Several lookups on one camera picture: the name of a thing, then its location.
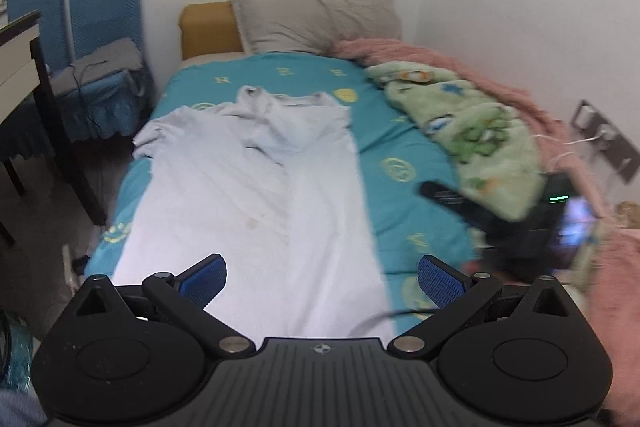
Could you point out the grey wall outlet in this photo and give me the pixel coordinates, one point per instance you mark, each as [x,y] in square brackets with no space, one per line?
[607,142]

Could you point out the white power strip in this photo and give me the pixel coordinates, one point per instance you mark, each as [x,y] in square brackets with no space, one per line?
[71,267]

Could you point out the white table with dark frame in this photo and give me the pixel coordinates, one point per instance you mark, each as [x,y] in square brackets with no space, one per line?
[20,57]

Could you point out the white t-shirt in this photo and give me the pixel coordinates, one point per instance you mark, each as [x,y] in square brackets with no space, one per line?
[250,207]

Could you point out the green printed fleece blanket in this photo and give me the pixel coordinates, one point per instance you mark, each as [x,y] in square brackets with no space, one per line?
[480,142]

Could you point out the grey cloth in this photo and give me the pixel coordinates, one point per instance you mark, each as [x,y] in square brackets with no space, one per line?
[105,57]

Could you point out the blue covered chair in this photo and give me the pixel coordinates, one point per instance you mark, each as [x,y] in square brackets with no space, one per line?
[105,2]
[37,17]

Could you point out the grey pillow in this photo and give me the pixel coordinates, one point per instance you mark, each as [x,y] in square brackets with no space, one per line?
[315,19]

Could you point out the yellow headboard cushion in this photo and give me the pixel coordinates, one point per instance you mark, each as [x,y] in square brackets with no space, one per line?
[207,29]

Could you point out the pink fluffy blanket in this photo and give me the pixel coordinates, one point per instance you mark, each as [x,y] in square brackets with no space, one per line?
[620,307]

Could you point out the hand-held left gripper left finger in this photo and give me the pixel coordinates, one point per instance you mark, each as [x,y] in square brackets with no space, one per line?
[202,279]

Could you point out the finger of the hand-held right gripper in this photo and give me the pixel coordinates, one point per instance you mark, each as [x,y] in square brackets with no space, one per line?
[450,199]

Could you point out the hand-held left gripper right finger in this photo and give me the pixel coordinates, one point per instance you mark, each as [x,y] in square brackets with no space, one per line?
[440,282]

